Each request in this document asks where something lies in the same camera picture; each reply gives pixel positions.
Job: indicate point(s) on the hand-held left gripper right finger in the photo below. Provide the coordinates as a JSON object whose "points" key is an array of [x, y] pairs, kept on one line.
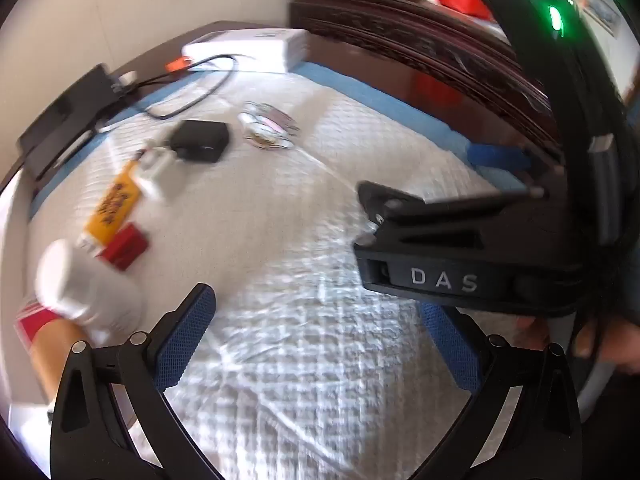
{"points": [[450, 350]]}

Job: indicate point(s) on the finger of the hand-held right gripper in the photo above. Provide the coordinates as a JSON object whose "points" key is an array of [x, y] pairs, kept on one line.
{"points": [[497, 157], [425, 220]]}

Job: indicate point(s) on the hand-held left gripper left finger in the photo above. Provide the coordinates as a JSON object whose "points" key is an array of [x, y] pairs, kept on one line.
{"points": [[184, 336]]}

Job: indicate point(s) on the white plastic bottle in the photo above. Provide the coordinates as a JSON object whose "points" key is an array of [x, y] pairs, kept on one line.
{"points": [[85, 290]]}

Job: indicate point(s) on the white tray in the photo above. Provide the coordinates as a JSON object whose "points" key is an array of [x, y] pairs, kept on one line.
{"points": [[30, 417]]}

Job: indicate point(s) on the person's right hand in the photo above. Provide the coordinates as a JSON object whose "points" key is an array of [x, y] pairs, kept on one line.
{"points": [[610, 342]]}

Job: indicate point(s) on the red flat box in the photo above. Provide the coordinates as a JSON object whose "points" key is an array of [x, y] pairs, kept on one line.
{"points": [[125, 247]]}

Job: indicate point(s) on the dark carved wooden cabinet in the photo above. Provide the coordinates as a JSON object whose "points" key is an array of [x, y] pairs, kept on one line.
{"points": [[425, 55]]}

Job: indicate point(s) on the white quilted mat blue edge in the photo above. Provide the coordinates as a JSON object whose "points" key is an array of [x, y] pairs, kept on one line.
{"points": [[300, 240]]}

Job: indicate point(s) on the tan cylinder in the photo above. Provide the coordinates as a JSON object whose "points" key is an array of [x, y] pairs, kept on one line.
{"points": [[55, 360]]}

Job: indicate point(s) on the yellow tube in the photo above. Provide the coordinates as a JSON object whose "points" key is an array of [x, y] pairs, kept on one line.
{"points": [[112, 205]]}

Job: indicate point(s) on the red striped box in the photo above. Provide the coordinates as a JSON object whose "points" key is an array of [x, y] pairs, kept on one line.
{"points": [[32, 325]]}

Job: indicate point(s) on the white charger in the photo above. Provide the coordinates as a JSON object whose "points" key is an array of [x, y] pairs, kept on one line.
{"points": [[155, 175]]}

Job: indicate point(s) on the framed picture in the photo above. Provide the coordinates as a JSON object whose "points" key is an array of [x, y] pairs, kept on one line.
{"points": [[602, 15]]}

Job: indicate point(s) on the clear plastic wrapper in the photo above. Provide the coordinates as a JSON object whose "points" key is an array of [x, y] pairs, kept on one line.
{"points": [[267, 127]]}

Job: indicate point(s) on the small black box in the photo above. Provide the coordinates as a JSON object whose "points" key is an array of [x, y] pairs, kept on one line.
{"points": [[200, 140]]}

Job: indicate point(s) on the white flat box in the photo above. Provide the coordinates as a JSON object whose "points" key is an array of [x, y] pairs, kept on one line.
{"points": [[250, 47]]}

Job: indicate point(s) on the black flat device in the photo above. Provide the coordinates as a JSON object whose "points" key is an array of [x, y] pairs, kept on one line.
{"points": [[65, 120]]}

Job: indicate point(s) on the white adapter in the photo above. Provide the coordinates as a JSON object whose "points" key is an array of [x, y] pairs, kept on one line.
{"points": [[127, 81]]}

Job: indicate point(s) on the orange plug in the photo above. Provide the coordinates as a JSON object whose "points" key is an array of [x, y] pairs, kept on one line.
{"points": [[179, 65]]}

